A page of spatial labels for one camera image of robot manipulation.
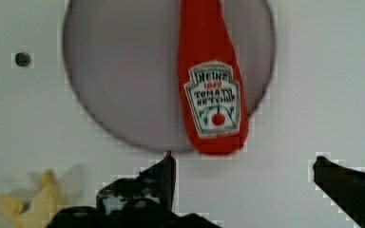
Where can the grey round plate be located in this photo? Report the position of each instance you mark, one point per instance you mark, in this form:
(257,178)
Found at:
(121,63)

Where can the yellow peeled banana toy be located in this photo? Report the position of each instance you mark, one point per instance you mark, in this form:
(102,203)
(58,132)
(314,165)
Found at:
(38,209)

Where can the red plush ketchup bottle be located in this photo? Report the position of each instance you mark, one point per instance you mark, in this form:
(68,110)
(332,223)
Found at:
(210,84)

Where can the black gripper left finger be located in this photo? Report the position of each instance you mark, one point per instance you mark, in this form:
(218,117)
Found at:
(152,190)

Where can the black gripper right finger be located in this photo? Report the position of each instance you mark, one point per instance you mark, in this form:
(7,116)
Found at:
(344,186)

